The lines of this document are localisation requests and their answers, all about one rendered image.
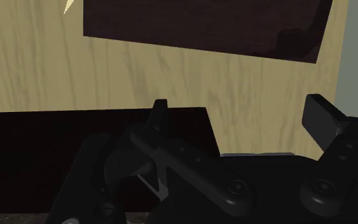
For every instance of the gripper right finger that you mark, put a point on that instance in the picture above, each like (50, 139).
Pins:
(336, 167)

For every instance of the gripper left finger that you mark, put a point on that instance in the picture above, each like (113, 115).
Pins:
(194, 161)

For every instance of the dark robot stand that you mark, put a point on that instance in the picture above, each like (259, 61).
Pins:
(181, 24)

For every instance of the black cabinet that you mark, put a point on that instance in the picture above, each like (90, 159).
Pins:
(26, 155)

